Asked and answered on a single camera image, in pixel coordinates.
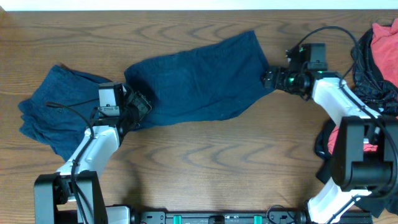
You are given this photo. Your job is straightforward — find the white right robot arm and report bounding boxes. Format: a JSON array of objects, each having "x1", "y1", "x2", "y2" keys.
[{"x1": 261, "y1": 67, "x2": 397, "y2": 223}]

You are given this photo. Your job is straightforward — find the folded blue shorts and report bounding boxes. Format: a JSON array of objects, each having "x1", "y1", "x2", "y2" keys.
[{"x1": 18, "y1": 65, "x2": 110, "y2": 161}]

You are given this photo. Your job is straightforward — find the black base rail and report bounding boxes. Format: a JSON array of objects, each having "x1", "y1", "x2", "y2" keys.
[{"x1": 105, "y1": 203, "x2": 374, "y2": 224}]

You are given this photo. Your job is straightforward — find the dark navy shorts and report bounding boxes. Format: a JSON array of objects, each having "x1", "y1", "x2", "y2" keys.
[{"x1": 124, "y1": 31, "x2": 271, "y2": 129}]

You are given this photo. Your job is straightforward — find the red t-shirt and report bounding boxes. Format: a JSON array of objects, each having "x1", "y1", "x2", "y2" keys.
[{"x1": 326, "y1": 18, "x2": 398, "y2": 155}]

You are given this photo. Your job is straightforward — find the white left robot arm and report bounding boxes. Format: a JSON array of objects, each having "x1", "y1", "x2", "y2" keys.
[{"x1": 34, "y1": 82, "x2": 152, "y2": 223}]

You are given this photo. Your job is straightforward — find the black patterned garment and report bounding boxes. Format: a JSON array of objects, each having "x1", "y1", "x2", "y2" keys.
[{"x1": 351, "y1": 29, "x2": 397, "y2": 116}]

